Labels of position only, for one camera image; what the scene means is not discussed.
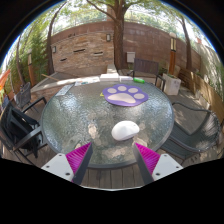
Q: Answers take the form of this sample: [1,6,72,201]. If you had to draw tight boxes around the white computer mouse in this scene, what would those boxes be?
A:
[110,120,141,141]

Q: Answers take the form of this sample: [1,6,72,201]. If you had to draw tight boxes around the white printed paper strip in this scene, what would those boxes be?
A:
[54,83,75,97]

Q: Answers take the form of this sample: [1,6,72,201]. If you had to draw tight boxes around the large forked tree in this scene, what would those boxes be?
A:
[86,0,134,70]

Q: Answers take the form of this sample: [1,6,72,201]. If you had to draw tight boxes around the large white flat box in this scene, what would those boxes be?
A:
[99,73,120,82]

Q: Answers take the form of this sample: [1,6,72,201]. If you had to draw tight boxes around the purple paw-shaped mouse pad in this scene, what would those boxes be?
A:
[101,84,150,107]

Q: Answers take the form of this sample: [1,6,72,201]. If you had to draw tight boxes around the black mesh garden chair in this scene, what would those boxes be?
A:
[13,81,33,111]

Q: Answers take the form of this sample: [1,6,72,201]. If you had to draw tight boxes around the stone-edged raised basin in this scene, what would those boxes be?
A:
[30,63,118,101]

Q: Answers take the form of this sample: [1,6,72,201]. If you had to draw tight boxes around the thin leaning tree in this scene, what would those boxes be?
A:
[45,3,66,76]

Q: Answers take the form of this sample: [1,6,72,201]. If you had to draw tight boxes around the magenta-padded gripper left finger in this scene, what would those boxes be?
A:
[40,142,94,186]

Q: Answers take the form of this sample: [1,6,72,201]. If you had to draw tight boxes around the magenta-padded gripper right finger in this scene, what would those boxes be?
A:
[133,142,184,185]

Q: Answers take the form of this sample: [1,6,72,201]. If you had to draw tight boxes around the grey mesh garden chair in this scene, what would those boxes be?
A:
[161,101,223,164]

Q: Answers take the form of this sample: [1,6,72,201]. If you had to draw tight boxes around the black metal armchair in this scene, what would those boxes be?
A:
[0,96,49,159]

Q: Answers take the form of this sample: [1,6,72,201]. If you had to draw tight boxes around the white square planter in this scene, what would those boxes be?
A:
[162,72,183,96]

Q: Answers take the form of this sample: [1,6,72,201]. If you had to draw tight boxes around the low wooden plank fence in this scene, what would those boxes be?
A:
[179,68,224,124]

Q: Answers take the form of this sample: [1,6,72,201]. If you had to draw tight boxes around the grey wall utility box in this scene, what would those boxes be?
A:
[125,51,136,64]

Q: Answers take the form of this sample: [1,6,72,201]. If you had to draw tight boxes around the wooden garden lamp post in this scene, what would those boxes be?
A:
[168,31,178,76]

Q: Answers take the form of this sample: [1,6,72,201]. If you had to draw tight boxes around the dark slatted garden chair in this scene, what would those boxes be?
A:
[128,58,166,91]

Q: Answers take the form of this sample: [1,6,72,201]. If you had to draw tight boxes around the small white flat box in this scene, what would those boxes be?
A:
[119,75,134,82]

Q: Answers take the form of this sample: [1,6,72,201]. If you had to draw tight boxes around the slim straight tree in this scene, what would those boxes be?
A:
[179,14,193,71]

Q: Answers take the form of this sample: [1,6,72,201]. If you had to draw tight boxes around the short wooden post lamp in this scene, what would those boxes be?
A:
[26,49,36,86]

